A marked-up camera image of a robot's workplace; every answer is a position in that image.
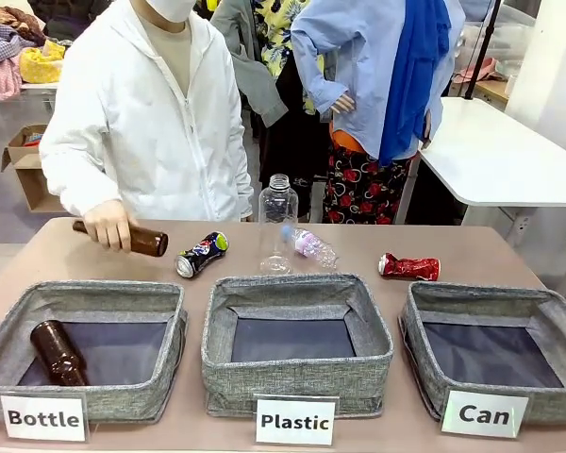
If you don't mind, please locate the crushed red cola can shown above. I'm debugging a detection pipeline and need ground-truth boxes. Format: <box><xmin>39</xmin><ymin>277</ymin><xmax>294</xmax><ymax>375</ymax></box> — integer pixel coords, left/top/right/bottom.
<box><xmin>377</xmin><ymin>252</ymin><xmax>441</xmax><ymax>282</ymax></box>

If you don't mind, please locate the mannequin in blue shirt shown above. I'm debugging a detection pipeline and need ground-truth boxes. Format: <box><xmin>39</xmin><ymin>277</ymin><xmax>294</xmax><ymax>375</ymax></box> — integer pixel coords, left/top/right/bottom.
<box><xmin>290</xmin><ymin>0</ymin><xmax>467</xmax><ymax>226</ymax></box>

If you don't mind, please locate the white Can label sign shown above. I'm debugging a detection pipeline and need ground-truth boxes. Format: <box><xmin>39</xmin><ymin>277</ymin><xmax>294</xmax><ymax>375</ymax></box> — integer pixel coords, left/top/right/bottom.
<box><xmin>440</xmin><ymin>389</ymin><xmax>532</xmax><ymax>441</ymax></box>

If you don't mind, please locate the white side table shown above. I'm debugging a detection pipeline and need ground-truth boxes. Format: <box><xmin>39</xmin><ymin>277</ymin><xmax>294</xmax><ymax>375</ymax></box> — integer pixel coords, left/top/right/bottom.
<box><xmin>395</xmin><ymin>96</ymin><xmax>566</xmax><ymax>294</ymax></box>

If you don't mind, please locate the white Bottle label sign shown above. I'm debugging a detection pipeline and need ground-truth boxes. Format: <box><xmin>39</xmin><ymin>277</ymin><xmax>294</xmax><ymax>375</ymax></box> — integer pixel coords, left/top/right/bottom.
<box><xmin>0</xmin><ymin>393</ymin><xmax>89</xmax><ymax>444</ymax></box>

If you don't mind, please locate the pile of clothes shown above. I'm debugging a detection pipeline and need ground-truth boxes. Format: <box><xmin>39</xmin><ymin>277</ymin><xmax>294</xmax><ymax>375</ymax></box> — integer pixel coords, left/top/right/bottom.
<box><xmin>0</xmin><ymin>5</ymin><xmax>67</xmax><ymax>102</ymax></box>

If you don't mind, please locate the tall clear plastic bottle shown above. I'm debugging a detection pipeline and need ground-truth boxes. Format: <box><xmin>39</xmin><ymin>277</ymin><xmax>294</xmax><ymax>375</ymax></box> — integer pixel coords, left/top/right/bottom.
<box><xmin>258</xmin><ymin>173</ymin><xmax>295</xmax><ymax>276</ymax></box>

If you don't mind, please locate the mannequin in grey jacket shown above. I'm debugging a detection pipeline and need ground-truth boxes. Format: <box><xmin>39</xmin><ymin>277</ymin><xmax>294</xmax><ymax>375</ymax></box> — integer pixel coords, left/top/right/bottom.
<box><xmin>208</xmin><ymin>0</ymin><xmax>331</xmax><ymax>223</ymax></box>

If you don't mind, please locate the black stand pole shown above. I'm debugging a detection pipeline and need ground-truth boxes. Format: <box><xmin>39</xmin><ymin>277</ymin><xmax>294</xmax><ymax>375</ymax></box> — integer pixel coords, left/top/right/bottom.
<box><xmin>463</xmin><ymin>0</ymin><xmax>503</xmax><ymax>100</ymax></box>

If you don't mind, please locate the person's right hand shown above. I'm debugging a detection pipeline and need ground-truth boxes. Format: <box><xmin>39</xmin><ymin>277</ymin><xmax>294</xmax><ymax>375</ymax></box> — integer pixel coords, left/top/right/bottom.
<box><xmin>82</xmin><ymin>200</ymin><xmax>142</xmax><ymax>254</ymax></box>

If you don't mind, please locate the brown glass bottle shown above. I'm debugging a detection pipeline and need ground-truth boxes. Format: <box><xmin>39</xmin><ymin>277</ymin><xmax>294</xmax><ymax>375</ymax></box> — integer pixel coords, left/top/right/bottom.
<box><xmin>72</xmin><ymin>220</ymin><xmax>170</xmax><ymax>258</ymax></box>
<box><xmin>29</xmin><ymin>319</ymin><xmax>91</xmax><ymax>388</ymax></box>

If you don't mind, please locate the yellow cloth bag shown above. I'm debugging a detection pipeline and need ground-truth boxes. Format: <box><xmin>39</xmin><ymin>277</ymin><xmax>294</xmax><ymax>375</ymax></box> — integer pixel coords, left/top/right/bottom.
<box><xmin>18</xmin><ymin>39</ymin><xmax>67</xmax><ymax>85</ymax></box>

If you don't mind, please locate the grey fabric basket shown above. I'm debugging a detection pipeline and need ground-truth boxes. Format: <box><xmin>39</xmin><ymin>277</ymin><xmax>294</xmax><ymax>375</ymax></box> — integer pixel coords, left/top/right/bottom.
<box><xmin>397</xmin><ymin>280</ymin><xmax>566</xmax><ymax>426</ymax></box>
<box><xmin>200</xmin><ymin>274</ymin><xmax>395</xmax><ymax>419</ymax></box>
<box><xmin>0</xmin><ymin>280</ymin><xmax>189</xmax><ymax>425</ymax></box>

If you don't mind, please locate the crushed clear plastic bottle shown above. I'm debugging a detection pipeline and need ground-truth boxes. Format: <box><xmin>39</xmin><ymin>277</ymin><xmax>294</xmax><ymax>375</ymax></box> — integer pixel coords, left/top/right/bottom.
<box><xmin>281</xmin><ymin>225</ymin><xmax>340</xmax><ymax>273</ymax></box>

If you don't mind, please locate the white Plastic label sign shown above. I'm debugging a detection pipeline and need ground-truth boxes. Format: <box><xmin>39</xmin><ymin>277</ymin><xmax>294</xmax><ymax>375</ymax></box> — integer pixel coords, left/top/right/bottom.
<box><xmin>253</xmin><ymin>394</ymin><xmax>339</xmax><ymax>447</ymax></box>

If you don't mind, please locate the cardboard box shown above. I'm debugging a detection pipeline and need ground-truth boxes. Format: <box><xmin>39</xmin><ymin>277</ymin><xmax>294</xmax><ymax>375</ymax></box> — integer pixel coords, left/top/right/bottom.
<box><xmin>0</xmin><ymin>123</ymin><xmax>67</xmax><ymax>214</ymax></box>

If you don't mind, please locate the crushed blue Pepsi can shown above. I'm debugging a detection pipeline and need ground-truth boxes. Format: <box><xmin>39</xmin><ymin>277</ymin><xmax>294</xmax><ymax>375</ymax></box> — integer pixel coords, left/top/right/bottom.
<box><xmin>175</xmin><ymin>230</ymin><xmax>230</xmax><ymax>279</ymax></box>

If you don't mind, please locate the person in white jacket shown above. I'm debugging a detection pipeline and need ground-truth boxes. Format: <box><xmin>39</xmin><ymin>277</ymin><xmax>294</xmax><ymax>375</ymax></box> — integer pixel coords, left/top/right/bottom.
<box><xmin>38</xmin><ymin>0</ymin><xmax>255</xmax><ymax>254</ymax></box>

